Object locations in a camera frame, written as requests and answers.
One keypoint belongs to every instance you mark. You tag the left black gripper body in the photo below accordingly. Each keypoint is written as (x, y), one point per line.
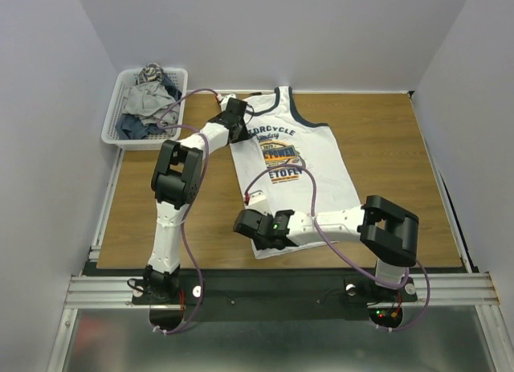
(243, 135)

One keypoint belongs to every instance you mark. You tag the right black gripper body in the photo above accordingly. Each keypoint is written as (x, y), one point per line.
(246, 225)

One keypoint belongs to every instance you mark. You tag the white printed tank top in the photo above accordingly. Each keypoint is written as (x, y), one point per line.
(296, 163)

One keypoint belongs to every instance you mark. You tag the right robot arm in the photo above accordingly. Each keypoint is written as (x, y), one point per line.
(389, 231)

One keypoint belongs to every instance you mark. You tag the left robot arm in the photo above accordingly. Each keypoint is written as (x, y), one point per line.
(176, 181)

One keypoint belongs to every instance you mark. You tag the grey tank top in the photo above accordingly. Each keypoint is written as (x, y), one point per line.
(150, 102)

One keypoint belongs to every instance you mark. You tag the patterned dark tank top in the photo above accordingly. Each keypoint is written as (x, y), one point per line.
(151, 73)

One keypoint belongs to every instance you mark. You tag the navy blue tank top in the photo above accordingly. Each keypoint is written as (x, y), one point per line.
(130, 127)

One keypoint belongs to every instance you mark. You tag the white plastic basket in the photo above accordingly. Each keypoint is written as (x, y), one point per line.
(175, 82)

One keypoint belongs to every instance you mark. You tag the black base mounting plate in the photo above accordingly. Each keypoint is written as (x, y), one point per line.
(268, 295)

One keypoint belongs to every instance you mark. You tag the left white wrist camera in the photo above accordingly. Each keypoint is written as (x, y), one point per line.
(223, 98)

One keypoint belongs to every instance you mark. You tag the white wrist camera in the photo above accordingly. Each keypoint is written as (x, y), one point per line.
(223, 98)
(257, 199)

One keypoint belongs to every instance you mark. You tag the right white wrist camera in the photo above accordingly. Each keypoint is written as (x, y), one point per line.
(257, 199)

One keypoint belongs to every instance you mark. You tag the aluminium frame rail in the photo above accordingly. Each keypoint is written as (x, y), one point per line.
(98, 292)

